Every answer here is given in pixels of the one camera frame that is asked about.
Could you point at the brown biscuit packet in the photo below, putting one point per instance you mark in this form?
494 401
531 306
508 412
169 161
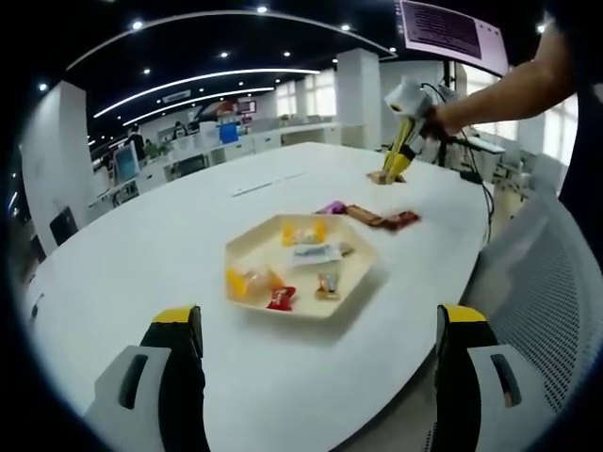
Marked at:
365 215

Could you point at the tan pastry packet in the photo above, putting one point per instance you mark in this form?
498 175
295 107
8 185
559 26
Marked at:
377 178

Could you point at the cream hexagonal container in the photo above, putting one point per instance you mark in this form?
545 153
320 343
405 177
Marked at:
301 280

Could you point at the striped brown snack packet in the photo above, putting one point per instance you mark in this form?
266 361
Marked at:
327 286

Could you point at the white mesh office chair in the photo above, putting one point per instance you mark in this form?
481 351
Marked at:
532 282

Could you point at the person's dark clothed torso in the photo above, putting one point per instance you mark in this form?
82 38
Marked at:
577 141

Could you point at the hanging monitor screen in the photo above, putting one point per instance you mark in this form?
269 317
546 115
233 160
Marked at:
447 28

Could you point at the blue white snack packet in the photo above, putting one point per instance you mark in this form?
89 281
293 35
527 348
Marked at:
311 255

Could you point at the red wall poster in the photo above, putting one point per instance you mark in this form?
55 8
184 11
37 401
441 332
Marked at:
231 107

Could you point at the white office desk row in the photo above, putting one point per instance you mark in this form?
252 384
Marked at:
282 136

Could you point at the dark red snack packet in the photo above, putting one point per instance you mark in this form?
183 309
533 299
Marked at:
400 221

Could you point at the white computer monitor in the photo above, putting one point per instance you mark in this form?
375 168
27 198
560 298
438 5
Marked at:
125 162

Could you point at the blue box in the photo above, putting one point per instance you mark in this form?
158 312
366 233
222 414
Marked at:
228 133

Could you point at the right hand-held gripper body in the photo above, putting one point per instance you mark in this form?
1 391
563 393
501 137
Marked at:
410 101

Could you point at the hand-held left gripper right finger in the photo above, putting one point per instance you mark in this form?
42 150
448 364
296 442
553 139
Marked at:
452 386

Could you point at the purple snack packet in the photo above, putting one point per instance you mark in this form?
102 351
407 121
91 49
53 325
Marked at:
332 207

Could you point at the yellow pastry packet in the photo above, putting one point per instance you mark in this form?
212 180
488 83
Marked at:
288 234
245 281

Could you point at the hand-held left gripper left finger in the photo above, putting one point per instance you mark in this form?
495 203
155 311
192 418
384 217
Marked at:
181 386

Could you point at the white square pillar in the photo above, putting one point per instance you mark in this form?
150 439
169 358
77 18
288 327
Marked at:
358 99
56 155

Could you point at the person's right hand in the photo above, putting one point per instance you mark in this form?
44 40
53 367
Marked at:
443 122

